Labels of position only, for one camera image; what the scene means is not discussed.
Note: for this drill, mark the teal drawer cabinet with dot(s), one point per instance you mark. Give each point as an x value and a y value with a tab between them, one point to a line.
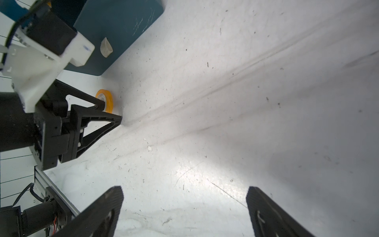
111	26

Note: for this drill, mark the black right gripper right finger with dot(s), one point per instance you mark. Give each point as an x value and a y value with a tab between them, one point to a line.
269	219

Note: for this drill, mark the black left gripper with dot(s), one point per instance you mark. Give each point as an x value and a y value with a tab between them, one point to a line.
62	135

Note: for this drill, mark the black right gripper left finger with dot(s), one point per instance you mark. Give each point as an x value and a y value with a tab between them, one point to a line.
99	219

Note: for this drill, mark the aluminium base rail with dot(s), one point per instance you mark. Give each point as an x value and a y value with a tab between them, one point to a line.
42	181

